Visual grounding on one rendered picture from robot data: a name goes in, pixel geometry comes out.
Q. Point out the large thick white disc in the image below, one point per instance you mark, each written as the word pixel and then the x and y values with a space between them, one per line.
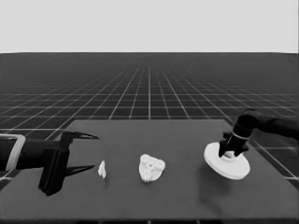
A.
pixel 213 157

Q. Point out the small white toothed gear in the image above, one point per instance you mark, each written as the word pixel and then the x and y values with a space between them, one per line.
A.
pixel 148 160
pixel 148 178
pixel 162 167

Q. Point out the white round pinned carrier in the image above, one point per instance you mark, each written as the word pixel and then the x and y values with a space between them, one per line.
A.
pixel 140 170

